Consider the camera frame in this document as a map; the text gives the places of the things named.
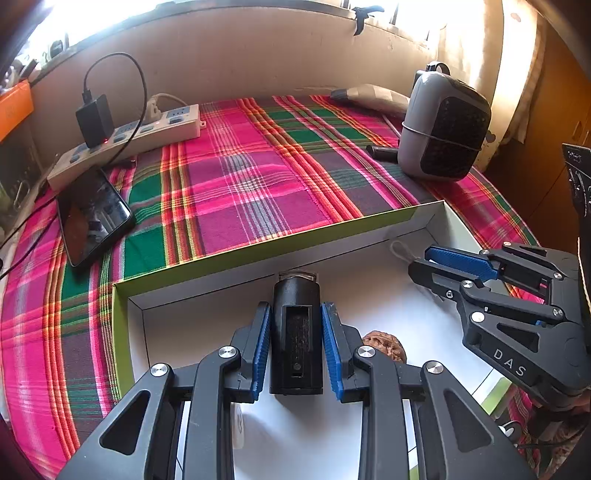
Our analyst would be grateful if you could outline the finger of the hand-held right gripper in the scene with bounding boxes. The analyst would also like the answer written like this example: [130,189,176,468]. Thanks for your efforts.
[425,244,578,304]
[409,257,566,370]

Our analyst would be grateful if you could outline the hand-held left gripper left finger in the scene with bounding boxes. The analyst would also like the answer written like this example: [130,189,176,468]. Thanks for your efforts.
[58,302,273,480]

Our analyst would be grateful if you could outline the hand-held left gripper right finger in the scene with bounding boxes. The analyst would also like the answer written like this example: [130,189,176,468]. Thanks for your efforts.
[321,302,539,480]

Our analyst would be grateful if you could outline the white short adapter cable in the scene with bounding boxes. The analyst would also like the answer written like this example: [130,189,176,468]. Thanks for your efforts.
[390,239,419,265]

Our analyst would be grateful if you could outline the brown walnut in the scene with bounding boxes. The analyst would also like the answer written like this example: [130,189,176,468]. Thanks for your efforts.
[361,330,408,365]

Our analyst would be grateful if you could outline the black flashlight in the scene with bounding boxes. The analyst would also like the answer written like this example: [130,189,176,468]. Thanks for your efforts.
[269,270,323,396]

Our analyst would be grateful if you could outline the white box with green rim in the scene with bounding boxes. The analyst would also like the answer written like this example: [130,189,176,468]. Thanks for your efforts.
[112,200,515,480]

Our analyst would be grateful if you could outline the small black cylinder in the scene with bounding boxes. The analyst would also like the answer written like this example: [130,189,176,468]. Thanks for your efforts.
[366,144,402,161]

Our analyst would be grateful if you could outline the grey portable heater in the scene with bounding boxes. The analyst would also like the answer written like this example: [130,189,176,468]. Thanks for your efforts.
[398,62,491,182]

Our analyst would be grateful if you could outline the pink green plaid cloth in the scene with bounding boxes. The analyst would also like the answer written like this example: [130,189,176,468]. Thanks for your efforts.
[0,95,541,480]

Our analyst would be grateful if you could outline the grey white handheld trimmer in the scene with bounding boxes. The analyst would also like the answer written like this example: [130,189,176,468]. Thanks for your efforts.
[330,83,411,114]

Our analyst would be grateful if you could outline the cream curtain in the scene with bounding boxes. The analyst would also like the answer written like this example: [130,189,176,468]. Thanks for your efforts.
[429,0,546,171]

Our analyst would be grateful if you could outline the black smartphone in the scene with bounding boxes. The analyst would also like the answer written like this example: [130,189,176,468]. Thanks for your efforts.
[55,167,136,268]

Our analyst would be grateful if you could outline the white power strip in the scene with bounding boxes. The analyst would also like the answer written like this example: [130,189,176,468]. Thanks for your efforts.
[46,104,208,193]

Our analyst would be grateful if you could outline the black charger adapter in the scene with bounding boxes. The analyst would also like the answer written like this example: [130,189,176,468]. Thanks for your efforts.
[75,92,115,148]

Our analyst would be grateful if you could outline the orange box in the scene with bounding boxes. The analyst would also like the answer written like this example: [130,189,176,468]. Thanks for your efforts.
[0,80,35,141]

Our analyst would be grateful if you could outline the white plug with cable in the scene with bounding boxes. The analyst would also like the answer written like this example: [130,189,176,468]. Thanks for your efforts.
[147,92,189,121]

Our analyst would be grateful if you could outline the black charger cable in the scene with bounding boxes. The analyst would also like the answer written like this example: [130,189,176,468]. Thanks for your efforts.
[0,52,143,280]

